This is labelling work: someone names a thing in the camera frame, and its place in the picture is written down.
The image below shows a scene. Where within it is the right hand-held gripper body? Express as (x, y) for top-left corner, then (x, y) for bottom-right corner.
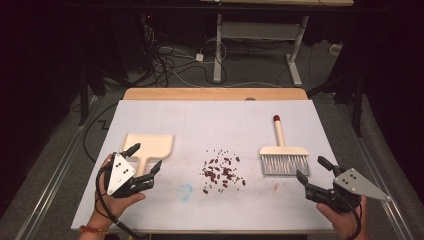
(304, 166), (392, 215)

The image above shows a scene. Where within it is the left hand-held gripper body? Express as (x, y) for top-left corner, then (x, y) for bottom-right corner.
(103, 152), (156, 200)

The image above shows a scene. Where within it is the cream plastic dustpan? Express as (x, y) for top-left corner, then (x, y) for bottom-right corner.
(120, 133), (175, 178)

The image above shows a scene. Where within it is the cream hand brush red cap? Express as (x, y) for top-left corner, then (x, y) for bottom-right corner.
(259, 114), (311, 177)

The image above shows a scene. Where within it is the person's left hand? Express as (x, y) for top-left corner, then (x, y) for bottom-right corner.
(87, 154), (147, 231)

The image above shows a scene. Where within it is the person's right hand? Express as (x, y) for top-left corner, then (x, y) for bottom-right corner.
(315, 195), (368, 240)

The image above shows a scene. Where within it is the pile of dark red beans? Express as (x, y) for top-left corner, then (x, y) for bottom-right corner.
(199, 149), (248, 195)

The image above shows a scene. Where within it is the black metal stand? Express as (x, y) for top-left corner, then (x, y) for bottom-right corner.
(306, 66), (365, 138)

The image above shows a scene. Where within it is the black computer tower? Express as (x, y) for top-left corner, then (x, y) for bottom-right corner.
(139, 11), (160, 68)

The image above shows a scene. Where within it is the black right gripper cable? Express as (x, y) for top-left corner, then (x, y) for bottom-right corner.
(345, 196), (363, 240)

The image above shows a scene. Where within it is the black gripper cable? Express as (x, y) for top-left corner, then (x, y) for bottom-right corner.
(345, 196), (363, 240)
(95, 163), (149, 240)

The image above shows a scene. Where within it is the black floor cable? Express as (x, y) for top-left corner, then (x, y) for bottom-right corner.
(82, 101), (120, 164)

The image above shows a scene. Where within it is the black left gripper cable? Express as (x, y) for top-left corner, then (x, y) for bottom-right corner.
(95, 163), (149, 240)

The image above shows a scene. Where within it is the aluminium floor rail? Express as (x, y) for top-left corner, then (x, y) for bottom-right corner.
(346, 129), (415, 240)
(14, 95), (101, 240)

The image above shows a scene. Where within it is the orange bead bracelet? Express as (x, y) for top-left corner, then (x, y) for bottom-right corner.
(78, 224), (110, 235)

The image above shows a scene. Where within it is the tangle of floor cables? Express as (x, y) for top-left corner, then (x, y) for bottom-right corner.
(141, 24), (229, 88)

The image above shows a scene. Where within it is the white metal desk frame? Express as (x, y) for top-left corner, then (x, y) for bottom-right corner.
(212, 13), (309, 88)

